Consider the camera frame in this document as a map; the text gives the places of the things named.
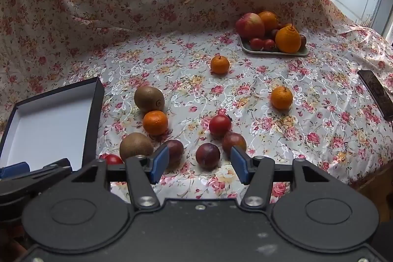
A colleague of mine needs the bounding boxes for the orange mandarin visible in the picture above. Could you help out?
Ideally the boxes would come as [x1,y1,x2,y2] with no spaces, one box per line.
[270,86,293,110]
[211,55,230,75]
[142,110,168,136]

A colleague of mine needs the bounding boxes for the small red tomato right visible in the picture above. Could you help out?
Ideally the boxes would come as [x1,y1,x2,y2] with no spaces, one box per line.
[263,39,276,52]

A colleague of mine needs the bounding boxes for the dark plum on tray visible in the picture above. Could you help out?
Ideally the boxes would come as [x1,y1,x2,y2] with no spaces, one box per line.
[300,35,307,47]

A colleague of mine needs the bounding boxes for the red apple on tray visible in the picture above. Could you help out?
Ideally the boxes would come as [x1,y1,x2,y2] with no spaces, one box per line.
[235,13,265,39]

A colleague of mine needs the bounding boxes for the reddish plum right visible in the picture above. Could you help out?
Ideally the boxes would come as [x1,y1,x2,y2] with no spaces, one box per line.
[222,132,247,157]

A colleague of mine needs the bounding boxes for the black box white interior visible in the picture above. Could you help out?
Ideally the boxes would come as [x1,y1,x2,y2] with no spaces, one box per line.
[1,77,105,170]

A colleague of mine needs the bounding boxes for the orange on tray back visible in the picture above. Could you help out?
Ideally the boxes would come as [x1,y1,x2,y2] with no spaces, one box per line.
[258,11,279,33]

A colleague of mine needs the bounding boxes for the large knobbly orange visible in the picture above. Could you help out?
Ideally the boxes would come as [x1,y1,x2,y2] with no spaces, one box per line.
[274,18,302,54]

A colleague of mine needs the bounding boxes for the dark purple plum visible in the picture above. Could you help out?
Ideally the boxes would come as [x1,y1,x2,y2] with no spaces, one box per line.
[196,143,221,170]
[166,140,184,165]

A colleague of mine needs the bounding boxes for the pale green fruit tray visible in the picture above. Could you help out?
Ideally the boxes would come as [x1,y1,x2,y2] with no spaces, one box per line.
[238,36,309,57]

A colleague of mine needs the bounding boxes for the brown kiwi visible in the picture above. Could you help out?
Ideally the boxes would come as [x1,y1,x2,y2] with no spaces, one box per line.
[134,86,165,113]
[119,132,154,161]

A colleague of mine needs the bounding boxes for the small red tomato left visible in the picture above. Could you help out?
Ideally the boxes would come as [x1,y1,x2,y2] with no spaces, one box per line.
[250,38,265,51]

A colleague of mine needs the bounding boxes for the floral pink tablecloth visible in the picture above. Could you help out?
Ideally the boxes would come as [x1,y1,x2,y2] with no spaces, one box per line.
[1,0,392,199]

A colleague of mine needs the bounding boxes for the red tomato near box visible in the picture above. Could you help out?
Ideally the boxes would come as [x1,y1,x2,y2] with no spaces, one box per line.
[99,154,123,165]

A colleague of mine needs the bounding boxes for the black smartphone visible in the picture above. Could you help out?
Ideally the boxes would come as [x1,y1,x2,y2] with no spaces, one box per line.
[358,70,393,121]

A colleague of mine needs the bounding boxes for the dark purple plum middle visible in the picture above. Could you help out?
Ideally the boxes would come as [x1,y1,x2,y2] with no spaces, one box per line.
[196,143,221,170]

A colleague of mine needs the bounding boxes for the small red tomato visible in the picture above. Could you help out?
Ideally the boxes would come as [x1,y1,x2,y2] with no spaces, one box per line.
[263,39,276,52]
[250,38,265,51]

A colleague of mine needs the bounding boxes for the dark purple plum left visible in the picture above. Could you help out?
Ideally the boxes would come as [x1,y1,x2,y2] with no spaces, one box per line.
[166,140,184,165]

